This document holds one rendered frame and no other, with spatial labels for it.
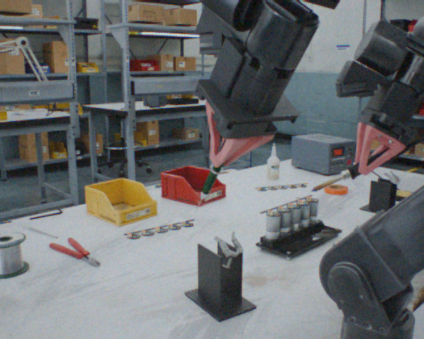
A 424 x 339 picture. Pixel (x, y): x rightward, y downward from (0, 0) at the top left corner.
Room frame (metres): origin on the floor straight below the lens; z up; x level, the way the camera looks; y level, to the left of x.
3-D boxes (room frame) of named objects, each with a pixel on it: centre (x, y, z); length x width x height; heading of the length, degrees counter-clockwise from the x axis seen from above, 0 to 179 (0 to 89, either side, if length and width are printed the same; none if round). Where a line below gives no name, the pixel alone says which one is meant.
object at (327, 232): (0.72, -0.15, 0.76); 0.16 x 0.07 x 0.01; 134
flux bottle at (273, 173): (1.18, -0.16, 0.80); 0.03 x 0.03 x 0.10
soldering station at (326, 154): (1.28, -0.33, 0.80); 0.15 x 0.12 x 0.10; 33
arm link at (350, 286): (0.37, -0.15, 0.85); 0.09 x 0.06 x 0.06; 141
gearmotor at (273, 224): (0.69, -0.10, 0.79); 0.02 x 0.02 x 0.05
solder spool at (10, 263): (0.60, 0.31, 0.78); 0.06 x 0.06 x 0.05
